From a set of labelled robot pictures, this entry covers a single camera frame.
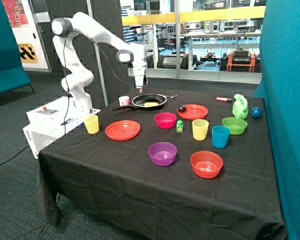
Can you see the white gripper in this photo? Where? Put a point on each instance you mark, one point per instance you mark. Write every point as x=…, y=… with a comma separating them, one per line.
x=140, y=79

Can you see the yellow corn cob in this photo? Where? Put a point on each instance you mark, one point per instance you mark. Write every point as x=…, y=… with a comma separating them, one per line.
x=151, y=104

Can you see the dark purple eggplant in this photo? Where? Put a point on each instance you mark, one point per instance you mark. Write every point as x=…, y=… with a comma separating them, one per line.
x=182, y=109

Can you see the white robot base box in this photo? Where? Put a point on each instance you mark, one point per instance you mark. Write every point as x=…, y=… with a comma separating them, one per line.
x=51, y=121

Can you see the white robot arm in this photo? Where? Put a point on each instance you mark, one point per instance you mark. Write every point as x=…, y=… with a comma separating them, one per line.
x=66, y=29

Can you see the black frying pan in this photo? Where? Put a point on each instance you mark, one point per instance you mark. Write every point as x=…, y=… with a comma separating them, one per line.
x=137, y=103

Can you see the pink white small cup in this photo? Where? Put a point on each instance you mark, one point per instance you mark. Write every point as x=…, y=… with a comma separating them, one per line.
x=124, y=100

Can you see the pink bowl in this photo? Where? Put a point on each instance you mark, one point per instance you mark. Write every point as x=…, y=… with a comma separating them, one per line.
x=165, y=120

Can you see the orange plate left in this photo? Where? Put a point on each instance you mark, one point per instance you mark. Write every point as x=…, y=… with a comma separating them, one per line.
x=122, y=130

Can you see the orange plate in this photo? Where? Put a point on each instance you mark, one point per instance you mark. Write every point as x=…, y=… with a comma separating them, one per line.
x=194, y=112
x=122, y=130

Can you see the green block letter G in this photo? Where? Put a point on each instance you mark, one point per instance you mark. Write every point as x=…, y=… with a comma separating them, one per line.
x=179, y=126

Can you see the orange plate right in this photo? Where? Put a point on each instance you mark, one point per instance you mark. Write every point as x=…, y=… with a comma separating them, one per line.
x=194, y=112

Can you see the yellow cup left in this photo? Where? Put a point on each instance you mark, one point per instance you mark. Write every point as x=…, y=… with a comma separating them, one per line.
x=91, y=123

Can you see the yellow cup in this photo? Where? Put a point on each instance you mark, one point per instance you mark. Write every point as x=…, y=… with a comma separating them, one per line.
x=200, y=129
x=91, y=123

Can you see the purple bowl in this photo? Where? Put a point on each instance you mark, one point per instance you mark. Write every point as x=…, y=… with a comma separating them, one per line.
x=162, y=153

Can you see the yellow cup centre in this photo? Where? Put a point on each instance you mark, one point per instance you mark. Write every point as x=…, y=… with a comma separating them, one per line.
x=200, y=129

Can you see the black tablecloth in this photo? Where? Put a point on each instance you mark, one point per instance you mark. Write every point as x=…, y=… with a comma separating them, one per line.
x=118, y=181

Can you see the pink highlighter marker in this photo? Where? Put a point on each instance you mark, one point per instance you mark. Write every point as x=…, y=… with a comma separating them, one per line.
x=224, y=99

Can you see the blue cup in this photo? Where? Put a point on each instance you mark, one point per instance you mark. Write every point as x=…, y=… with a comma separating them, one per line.
x=220, y=136

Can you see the orange bowl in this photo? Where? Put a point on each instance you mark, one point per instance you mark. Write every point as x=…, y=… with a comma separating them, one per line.
x=206, y=164

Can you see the green toy jug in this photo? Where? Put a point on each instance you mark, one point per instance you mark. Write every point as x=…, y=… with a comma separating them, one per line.
x=240, y=108

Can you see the green bowl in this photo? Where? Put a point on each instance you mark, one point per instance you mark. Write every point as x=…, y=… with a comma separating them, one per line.
x=237, y=126

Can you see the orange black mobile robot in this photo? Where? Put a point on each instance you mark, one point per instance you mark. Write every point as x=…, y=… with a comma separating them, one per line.
x=241, y=60

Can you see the blue ball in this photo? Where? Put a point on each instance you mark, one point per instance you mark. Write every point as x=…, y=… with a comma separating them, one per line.
x=256, y=113

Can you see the teal sofa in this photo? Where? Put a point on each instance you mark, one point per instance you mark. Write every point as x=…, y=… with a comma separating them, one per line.
x=12, y=74

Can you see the red poster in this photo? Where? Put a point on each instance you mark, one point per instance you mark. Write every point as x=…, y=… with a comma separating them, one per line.
x=16, y=13

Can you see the teal partition wall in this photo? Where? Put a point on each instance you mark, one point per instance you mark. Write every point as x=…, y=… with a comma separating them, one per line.
x=280, y=88

